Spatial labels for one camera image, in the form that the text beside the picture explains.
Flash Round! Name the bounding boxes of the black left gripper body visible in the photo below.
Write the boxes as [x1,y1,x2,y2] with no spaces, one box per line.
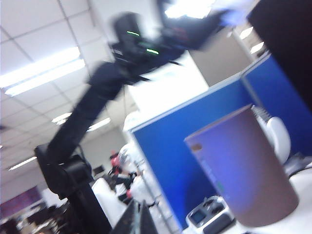
[158,9,220,51]

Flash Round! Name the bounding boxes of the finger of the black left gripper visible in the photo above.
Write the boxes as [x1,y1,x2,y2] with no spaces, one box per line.
[198,11,231,30]

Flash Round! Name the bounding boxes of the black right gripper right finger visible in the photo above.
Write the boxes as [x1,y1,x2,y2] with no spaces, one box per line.
[138,199,160,234]

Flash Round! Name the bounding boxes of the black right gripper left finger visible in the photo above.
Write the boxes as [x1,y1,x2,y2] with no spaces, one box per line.
[111,199,137,234]

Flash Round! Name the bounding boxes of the person in white shirt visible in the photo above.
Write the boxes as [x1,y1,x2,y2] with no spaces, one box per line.
[107,143,156,208]

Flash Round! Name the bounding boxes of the grey desk phone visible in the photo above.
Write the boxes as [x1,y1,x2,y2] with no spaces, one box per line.
[185,196,236,234]

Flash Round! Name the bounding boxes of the blue partition panel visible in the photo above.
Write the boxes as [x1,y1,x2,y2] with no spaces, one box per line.
[130,52,312,231]

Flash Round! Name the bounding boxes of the black computer monitor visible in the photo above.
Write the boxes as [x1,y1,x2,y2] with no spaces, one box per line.
[247,0,312,113]

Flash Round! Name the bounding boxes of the white office chair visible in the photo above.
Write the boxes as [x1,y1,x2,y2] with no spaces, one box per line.
[264,116,292,163]

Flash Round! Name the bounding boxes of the ceiling light panel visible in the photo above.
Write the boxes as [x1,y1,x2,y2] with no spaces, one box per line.
[0,46,86,96]

